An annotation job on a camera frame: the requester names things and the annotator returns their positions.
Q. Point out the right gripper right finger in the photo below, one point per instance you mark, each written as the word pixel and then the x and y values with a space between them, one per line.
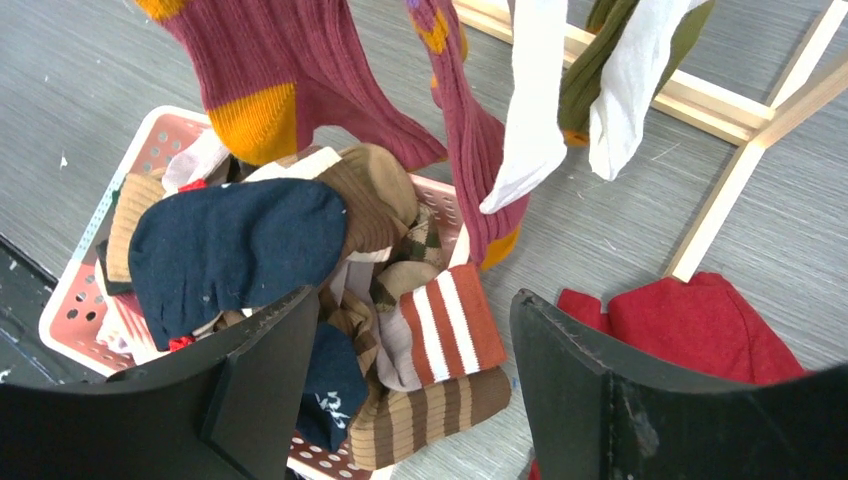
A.
pixel 598 408

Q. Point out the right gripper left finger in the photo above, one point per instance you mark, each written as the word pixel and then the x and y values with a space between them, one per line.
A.
pixel 224 407

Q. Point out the navy sock red cuff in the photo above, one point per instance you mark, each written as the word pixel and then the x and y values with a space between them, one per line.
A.
pixel 199 253

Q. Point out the maroon purple orange striped sock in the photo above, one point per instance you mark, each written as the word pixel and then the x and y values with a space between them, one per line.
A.
pixel 474 137

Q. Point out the maroon orange heel sock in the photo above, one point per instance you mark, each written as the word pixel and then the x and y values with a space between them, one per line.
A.
pixel 272 72

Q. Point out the navy blue sock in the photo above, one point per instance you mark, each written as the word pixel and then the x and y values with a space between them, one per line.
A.
pixel 333 392

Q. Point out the red cloth on table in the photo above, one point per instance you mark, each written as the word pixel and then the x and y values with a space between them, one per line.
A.
pixel 704 325

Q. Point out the brown striped sock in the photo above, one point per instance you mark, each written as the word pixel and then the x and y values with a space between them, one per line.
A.
pixel 392 425

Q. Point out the red white striped sock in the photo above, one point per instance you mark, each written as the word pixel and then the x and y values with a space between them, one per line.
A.
pixel 441 330

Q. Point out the pink plastic basket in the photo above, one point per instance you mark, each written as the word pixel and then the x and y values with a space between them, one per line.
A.
pixel 74 312

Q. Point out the argyle sock in basket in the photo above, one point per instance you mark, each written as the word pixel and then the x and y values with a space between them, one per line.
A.
pixel 417 259

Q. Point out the white hanging sock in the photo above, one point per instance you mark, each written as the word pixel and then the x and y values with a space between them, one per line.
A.
pixel 655 39
pixel 534 145

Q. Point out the wooden clothes rack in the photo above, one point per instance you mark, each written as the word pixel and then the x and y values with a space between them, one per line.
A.
pixel 802 90

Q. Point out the green striped hanging sock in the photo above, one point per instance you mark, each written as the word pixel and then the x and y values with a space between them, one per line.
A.
pixel 580 84

